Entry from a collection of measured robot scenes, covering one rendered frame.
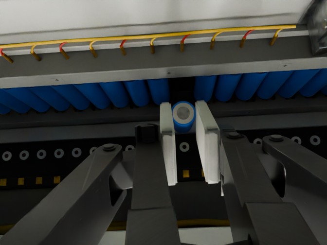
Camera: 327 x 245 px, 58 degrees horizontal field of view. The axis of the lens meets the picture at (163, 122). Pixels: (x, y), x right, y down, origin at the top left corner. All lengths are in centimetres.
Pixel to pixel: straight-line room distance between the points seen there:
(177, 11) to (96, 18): 5
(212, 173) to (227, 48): 10
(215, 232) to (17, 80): 17
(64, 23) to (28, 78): 5
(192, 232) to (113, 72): 12
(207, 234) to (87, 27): 16
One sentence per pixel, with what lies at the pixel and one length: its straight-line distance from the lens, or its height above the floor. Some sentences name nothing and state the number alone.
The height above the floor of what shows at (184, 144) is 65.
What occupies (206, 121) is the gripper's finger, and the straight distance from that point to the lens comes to 16.
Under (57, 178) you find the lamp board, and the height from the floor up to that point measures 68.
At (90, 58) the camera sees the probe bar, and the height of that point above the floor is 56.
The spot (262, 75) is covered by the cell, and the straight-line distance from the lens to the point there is 25.
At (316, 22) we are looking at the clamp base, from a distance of 21.
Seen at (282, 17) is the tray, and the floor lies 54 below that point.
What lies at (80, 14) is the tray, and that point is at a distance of 20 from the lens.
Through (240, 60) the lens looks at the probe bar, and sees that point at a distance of 21.
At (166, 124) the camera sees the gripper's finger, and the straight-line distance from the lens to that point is 16.
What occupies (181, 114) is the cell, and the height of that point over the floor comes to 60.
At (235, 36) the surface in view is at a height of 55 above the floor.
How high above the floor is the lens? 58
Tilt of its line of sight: 8 degrees up
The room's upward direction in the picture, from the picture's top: 176 degrees clockwise
